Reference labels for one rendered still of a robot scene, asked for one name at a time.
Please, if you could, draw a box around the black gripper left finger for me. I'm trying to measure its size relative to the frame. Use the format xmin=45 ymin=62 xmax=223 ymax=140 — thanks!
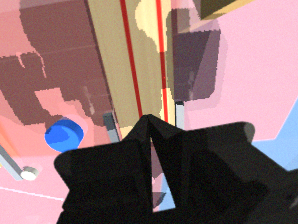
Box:
xmin=53 ymin=115 xmax=153 ymax=213

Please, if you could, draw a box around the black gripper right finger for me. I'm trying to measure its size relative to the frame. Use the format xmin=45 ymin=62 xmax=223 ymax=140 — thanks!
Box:
xmin=147 ymin=114 xmax=255 ymax=208

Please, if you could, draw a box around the tan open-top box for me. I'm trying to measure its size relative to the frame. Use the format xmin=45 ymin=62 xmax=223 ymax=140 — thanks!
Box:
xmin=0 ymin=0 xmax=256 ymax=21

